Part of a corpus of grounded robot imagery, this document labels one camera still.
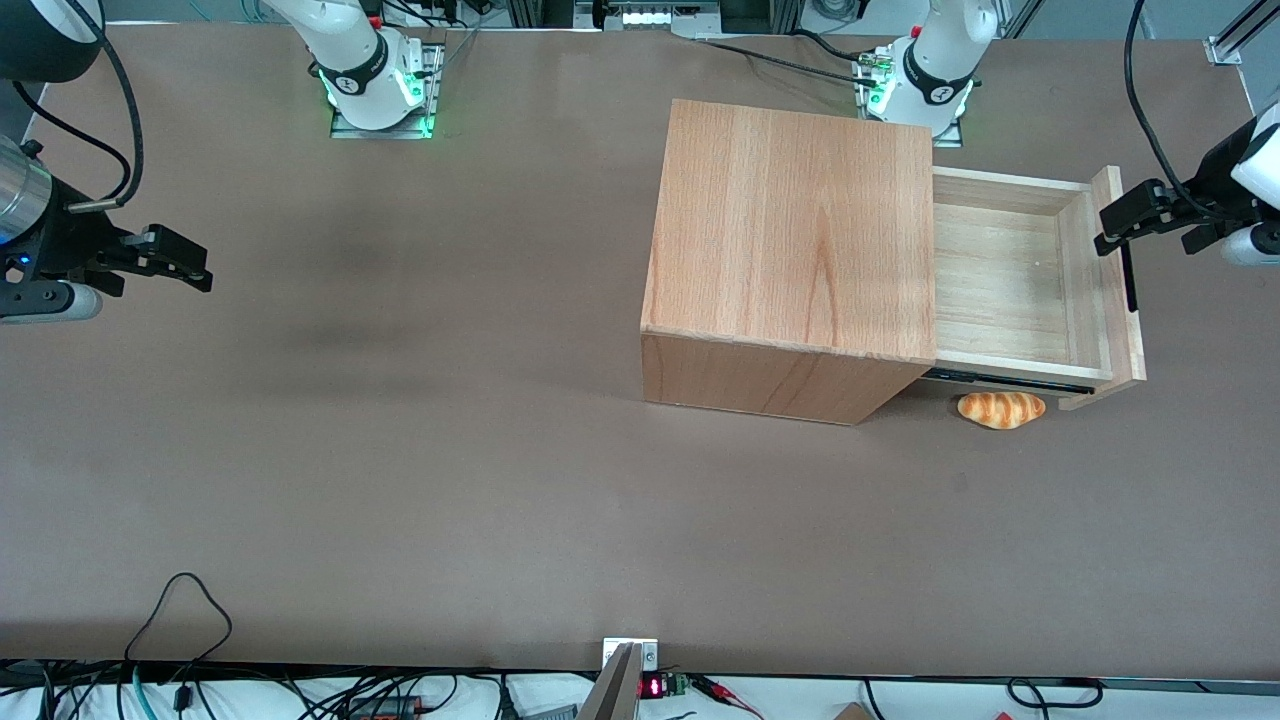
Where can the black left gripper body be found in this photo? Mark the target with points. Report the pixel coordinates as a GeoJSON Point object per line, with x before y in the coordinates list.
{"type": "Point", "coordinates": [1207, 190]}

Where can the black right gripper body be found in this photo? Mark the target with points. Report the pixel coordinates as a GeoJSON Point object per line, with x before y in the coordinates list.
{"type": "Point", "coordinates": [62, 248]}

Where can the light wooden drawer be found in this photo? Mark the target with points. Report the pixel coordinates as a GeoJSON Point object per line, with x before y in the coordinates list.
{"type": "Point", "coordinates": [1000, 290]}

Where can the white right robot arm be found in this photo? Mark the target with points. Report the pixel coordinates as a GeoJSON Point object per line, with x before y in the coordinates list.
{"type": "Point", "coordinates": [340, 40]}

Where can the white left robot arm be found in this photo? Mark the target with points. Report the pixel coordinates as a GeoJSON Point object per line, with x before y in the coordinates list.
{"type": "Point", "coordinates": [940, 60]}

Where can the orange striped toy bread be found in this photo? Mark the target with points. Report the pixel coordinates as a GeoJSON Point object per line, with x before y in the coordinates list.
{"type": "Point", "coordinates": [1000, 410]}

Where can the light wooden cabinet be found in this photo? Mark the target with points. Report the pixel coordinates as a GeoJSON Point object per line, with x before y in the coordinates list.
{"type": "Point", "coordinates": [790, 230]}

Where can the black box with red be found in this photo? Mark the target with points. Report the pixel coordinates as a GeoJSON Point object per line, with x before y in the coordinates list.
{"type": "Point", "coordinates": [385, 710]}

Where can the black device with white lights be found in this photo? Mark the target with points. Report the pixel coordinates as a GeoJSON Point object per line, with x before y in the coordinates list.
{"type": "Point", "coordinates": [650, 15]}

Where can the brown cardboard box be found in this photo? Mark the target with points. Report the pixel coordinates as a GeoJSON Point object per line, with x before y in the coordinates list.
{"type": "Point", "coordinates": [852, 713]}

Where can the grey box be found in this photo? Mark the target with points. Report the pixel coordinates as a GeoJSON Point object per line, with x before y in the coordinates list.
{"type": "Point", "coordinates": [550, 713]}

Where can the beige wooden wedge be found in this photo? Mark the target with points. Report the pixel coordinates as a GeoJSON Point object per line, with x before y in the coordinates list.
{"type": "Point", "coordinates": [615, 690]}

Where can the red clip leads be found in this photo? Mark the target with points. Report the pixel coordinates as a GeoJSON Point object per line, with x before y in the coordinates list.
{"type": "Point", "coordinates": [725, 695]}

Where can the red digit display module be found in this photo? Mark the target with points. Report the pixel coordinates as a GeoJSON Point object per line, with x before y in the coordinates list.
{"type": "Point", "coordinates": [652, 687]}

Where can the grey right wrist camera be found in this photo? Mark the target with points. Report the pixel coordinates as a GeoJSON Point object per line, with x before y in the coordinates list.
{"type": "Point", "coordinates": [60, 302]}

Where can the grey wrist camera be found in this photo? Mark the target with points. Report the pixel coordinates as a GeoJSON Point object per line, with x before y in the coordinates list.
{"type": "Point", "coordinates": [60, 302]}
{"type": "Point", "coordinates": [1250, 247]}

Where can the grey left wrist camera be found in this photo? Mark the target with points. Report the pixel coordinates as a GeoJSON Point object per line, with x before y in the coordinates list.
{"type": "Point", "coordinates": [1250, 247]}

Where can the aluminium corner bracket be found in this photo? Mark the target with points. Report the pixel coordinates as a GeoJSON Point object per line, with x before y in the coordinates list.
{"type": "Point", "coordinates": [1225, 50]}

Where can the black drawer slide rail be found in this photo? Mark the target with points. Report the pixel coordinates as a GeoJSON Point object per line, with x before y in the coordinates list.
{"type": "Point", "coordinates": [1000, 381]}

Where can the aluminium frame profile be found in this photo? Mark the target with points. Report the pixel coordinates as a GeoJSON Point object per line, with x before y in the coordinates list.
{"type": "Point", "coordinates": [1020, 15]}

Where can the small silver bracket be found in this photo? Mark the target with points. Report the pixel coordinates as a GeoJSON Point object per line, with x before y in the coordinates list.
{"type": "Point", "coordinates": [650, 655]}

